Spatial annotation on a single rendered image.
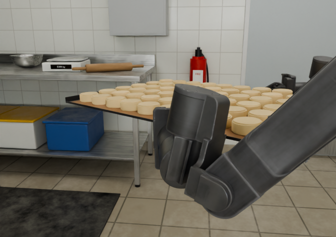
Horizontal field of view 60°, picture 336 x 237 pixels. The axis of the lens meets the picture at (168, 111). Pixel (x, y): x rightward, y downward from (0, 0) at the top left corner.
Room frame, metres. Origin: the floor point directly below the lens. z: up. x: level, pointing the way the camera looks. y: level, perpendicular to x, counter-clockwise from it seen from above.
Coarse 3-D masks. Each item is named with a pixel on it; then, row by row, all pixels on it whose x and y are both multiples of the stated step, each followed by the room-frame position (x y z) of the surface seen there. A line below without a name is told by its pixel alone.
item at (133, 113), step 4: (84, 104) 0.71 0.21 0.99; (88, 104) 0.71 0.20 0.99; (92, 104) 0.71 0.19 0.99; (104, 104) 0.71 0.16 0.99; (104, 108) 0.66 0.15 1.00; (108, 108) 0.66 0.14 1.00; (112, 108) 0.66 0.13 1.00; (116, 108) 0.66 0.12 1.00; (124, 112) 0.62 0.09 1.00; (128, 112) 0.61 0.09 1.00; (132, 112) 0.61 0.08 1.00; (136, 112) 0.61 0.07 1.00; (140, 116) 0.58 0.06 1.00; (144, 116) 0.58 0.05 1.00; (148, 116) 0.58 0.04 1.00; (152, 116) 0.58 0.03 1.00; (228, 128) 0.48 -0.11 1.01; (228, 132) 0.46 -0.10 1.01; (232, 132) 0.46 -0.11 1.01; (232, 136) 0.44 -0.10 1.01; (236, 136) 0.44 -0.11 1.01; (240, 136) 0.44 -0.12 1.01
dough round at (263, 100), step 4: (252, 96) 0.66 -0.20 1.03; (256, 96) 0.66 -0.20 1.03; (260, 96) 0.66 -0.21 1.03; (264, 96) 0.65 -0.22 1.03; (252, 100) 0.63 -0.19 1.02; (256, 100) 0.62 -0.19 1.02; (260, 100) 0.62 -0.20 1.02; (264, 100) 0.62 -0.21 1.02; (268, 100) 0.62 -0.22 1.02; (264, 104) 0.62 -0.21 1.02
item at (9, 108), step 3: (0, 105) 2.75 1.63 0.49; (3, 105) 2.75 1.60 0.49; (6, 105) 2.75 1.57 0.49; (9, 105) 2.75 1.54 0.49; (0, 108) 2.63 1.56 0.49; (3, 108) 2.63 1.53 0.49; (6, 108) 2.63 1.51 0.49; (9, 108) 2.63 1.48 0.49; (12, 108) 2.63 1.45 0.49; (0, 111) 2.52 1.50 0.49; (3, 111) 2.52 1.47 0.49; (6, 111) 2.54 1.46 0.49; (0, 114) 2.46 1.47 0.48
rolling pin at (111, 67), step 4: (88, 64) 2.22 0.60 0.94; (92, 64) 2.23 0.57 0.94; (96, 64) 2.24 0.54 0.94; (100, 64) 2.25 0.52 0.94; (104, 64) 2.26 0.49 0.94; (108, 64) 2.27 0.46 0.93; (112, 64) 2.28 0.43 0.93; (116, 64) 2.29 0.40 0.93; (120, 64) 2.30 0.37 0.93; (124, 64) 2.31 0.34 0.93; (128, 64) 2.32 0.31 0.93; (136, 64) 2.38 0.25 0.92; (140, 64) 2.39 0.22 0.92; (72, 68) 2.18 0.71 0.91; (76, 68) 2.19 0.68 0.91; (80, 68) 2.20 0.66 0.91; (84, 68) 2.21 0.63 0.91; (88, 68) 2.20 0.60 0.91; (92, 68) 2.21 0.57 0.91; (96, 68) 2.22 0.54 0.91; (100, 68) 2.23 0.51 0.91; (104, 68) 2.25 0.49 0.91; (108, 68) 2.26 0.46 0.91; (112, 68) 2.27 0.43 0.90; (116, 68) 2.28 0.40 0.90; (120, 68) 2.30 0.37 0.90; (124, 68) 2.31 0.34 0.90; (128, 68) 2.32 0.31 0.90
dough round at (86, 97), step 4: (84, 92) 0.77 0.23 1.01; (88, 92) 0.77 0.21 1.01; (92, 92) 0.77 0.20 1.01; (96, 92) 0.77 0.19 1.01; (80, 96) 0.75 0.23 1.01; (84, 96) 0.74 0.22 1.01; (88, 96) 0.74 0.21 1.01; (80, 100) 0.75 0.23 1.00; (84, 100) 0.74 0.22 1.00; (88, 100) 0.74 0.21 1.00
